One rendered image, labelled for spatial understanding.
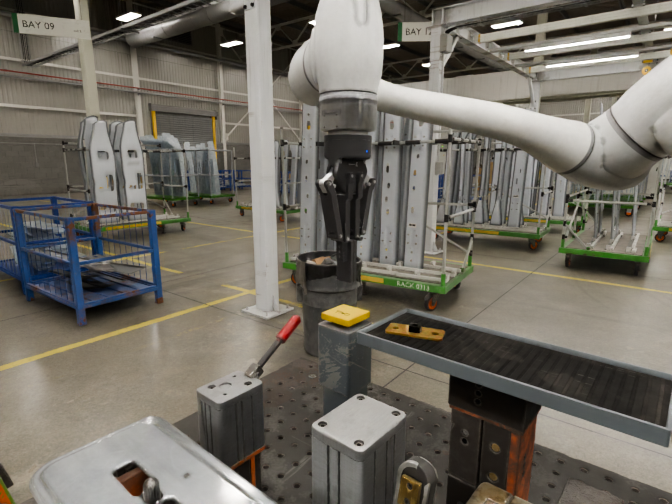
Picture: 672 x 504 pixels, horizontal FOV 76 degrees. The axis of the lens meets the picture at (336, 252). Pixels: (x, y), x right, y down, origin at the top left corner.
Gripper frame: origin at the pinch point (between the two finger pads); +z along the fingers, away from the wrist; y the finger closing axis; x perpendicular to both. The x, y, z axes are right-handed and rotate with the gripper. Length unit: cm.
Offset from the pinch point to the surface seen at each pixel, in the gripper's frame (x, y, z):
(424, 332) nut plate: 15.2, 0.4, 8.6
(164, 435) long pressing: -13.9, 26.6, 25.1
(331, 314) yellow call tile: -0.8, 2.9, 8.9
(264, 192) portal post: -253, -196, 10
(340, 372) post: 2.0, 3.8, 18.1
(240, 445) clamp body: -6.4, 18.2, 27.8
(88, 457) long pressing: -17.4, 36.1, 25.2
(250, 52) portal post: -263, -193, -107
